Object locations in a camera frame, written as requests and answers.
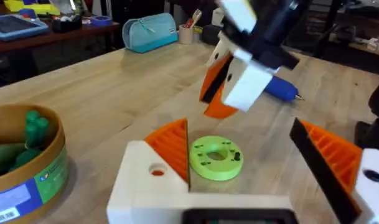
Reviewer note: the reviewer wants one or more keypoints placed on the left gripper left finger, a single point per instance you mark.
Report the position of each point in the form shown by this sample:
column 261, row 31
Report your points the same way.
column 139, row 186

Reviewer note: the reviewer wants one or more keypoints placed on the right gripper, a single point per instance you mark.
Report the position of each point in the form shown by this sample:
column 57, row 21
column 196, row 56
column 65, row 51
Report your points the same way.
column 267, row 34

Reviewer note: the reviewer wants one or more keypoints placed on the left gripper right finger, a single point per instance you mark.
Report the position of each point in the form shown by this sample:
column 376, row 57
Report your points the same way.
column 332, row 161

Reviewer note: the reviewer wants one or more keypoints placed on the black pouch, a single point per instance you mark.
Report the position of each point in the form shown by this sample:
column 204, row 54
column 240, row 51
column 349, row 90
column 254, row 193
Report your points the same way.
column 211, row 34

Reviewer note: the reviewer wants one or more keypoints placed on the beige cup with utensils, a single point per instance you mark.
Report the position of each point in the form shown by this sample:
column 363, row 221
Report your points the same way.
column 186, row 31

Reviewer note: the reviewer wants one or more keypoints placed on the green disc with holes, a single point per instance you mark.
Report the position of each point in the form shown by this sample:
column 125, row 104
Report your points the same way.
column 208, row 168

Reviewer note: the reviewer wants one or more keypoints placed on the teal zip pouch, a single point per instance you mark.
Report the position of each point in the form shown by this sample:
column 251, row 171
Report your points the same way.
column 148, row 32

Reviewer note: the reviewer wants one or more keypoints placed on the brown tub with green toys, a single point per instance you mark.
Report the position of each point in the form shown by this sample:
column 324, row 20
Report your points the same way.
column 24, row 168

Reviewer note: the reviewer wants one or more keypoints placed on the blue tape roll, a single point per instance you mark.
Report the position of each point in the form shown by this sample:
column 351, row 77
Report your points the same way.
column 101, row 20

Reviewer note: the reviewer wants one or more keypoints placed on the dark wooden side table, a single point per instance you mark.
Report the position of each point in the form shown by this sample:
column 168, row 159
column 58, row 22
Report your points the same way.
column 52, row 39

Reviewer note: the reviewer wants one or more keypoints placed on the black tray with small items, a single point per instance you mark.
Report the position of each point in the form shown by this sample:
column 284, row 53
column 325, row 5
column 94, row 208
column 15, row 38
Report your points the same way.
column 66, row 24

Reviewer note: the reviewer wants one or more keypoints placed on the blue framed tablet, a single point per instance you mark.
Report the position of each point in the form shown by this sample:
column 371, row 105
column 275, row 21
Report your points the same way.
column 15, row 26

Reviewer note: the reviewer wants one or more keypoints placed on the yellow box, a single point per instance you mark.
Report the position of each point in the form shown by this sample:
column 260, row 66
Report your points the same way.
column 32, row 7

